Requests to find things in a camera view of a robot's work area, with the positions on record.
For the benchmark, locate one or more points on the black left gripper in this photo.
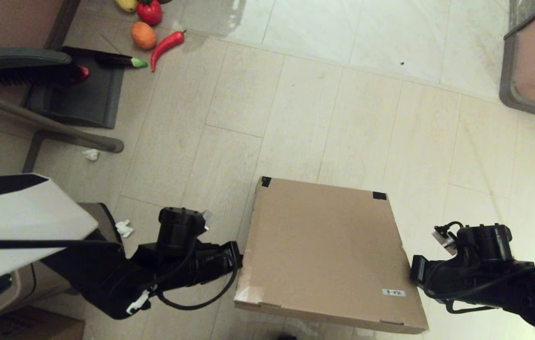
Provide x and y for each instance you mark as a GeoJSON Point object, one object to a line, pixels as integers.
{"type": "Point", "coordinates": [182, 231]}

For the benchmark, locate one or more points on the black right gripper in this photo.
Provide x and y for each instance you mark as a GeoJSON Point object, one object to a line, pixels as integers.
{"type": "Point", "coordinates": [485, 243]}

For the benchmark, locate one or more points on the brown cardboard shoe box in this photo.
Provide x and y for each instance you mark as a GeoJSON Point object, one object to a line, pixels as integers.
{"type": "Point", "coordinates": [324, 245]}

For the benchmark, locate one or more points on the crumpled white paper ball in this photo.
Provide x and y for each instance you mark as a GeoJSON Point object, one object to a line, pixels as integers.
{"type": "Point", "coordinates": [124, 228]}
{"type": "Point", "coordinates": [91, 154]}

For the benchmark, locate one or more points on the dark grey dustpan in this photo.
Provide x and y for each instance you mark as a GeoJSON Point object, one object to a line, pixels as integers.
{"type": "Point", "coordinates": [88, 101]}

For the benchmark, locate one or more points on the brown plastic trash bin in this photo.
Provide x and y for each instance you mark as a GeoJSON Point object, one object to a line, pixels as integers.
{"type": "Point", "coordinates": [21, 290]}

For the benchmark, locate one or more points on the purple toy eggplant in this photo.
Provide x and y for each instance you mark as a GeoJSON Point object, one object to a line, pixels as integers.
{"type": "Point", "coordinates": [116, 60]}

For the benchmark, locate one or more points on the small red toy vegetable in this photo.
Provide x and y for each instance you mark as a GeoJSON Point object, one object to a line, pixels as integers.
{"type": "Point", "coordinates": [83, 74]}

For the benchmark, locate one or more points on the red toy chili pepper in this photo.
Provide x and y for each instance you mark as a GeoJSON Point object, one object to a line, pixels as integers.
{"type": "Point", "coordinates": [164, 45]}

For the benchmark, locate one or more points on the orange toy fruit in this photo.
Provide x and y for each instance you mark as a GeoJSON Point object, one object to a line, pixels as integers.
{"type": "Point", "coordinates": [144, 36]}

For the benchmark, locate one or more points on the red toy bell pepper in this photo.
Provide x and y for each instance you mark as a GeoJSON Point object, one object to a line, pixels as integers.
{"type": "Point", "coordinates": [149, 12]}

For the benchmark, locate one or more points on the yellow toy fruit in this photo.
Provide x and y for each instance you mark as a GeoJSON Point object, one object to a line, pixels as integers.
{"type": "Point", "coordinates": [126, 4]}

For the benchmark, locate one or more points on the dark grey broom brush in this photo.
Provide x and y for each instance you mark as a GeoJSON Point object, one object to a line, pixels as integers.
{"type": "Point", "coordinates": [21, 61]}

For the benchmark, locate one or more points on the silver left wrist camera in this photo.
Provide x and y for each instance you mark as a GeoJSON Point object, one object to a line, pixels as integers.
{"type": "Point", "coordinates": [206, 219]}

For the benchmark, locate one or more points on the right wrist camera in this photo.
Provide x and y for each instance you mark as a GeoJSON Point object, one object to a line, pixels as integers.
{"type": "Point", "coordinates": [443, 237]}

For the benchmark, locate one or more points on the brown metal chair frame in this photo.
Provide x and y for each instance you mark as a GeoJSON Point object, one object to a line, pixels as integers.
{"type": "Point", "coordinates": [59, 125]}

